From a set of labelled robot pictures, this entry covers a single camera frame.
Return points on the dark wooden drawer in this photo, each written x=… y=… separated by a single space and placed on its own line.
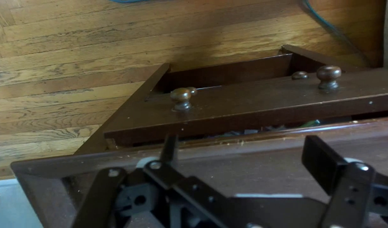
x=252 y=105

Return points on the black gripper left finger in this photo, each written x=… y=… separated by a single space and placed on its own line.
x=181 y=197

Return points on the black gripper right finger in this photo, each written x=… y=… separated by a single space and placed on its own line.
x=349 y=193

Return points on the round wooden drawer knob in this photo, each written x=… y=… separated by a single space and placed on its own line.
x=328 y=76
x=182 y=97

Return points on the dark wooden nightstand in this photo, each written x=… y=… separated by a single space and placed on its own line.
x=261 y=171

